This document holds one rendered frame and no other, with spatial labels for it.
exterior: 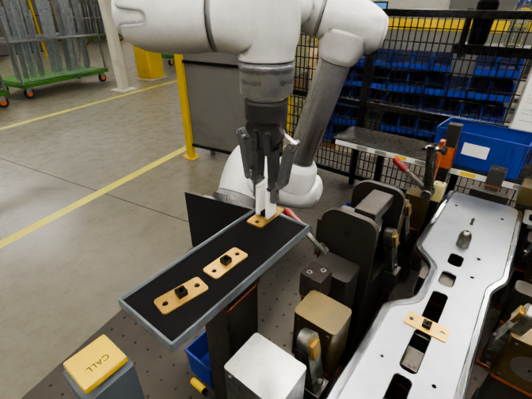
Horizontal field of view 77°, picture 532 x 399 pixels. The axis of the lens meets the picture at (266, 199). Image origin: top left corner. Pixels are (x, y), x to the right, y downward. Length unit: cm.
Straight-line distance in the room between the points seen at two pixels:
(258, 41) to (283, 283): 91
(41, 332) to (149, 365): 132
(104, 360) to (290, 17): 54
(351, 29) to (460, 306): 76
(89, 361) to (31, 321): 189
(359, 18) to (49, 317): 217
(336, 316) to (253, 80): 44
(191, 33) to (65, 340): 192
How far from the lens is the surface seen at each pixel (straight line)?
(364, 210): 76
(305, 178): 125
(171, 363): 108
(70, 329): 228
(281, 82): 55
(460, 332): 83
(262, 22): 52
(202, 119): 374
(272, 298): 119
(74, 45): 884
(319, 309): 67
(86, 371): 55
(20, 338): 238
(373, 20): 107
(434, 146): 109
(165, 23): 56
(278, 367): 56
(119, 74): 760
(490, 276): 100
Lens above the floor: 158
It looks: 31 degrees down
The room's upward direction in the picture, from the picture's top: straight up
